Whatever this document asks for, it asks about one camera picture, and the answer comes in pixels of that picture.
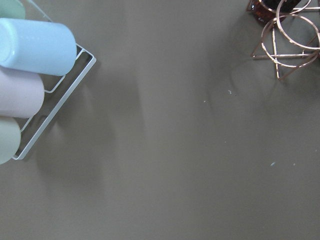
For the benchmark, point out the light blue cup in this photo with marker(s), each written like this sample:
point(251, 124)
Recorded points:
point(37, 46)

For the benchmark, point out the pink cup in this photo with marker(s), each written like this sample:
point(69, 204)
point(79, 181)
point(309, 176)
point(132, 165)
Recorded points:
point(21, 93)

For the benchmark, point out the white cup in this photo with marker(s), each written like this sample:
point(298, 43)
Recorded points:
point(10, 138)

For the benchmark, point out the green cup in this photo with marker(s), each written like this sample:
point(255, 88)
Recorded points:
point(13, 9)

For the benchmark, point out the white wire cup rack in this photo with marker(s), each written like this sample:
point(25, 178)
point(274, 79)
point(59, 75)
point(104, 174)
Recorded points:
point(57, 90)

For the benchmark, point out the copper wire bottle rack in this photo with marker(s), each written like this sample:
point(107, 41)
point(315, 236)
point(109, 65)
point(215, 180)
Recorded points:
point(290, 41)

